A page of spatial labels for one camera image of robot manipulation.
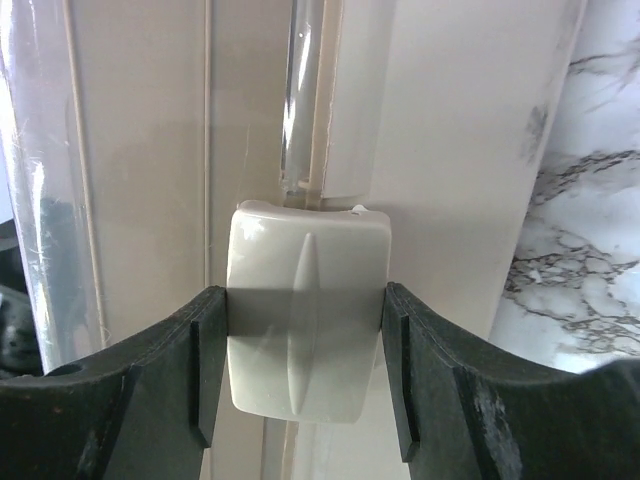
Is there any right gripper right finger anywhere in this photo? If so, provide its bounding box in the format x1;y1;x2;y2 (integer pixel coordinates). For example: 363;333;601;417
382;283;639;479

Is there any beige plastic tool box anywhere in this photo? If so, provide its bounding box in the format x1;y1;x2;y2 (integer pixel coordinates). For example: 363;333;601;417
1;1;586;479

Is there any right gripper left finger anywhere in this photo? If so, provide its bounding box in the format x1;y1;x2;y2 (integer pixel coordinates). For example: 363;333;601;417
1;286;227;479

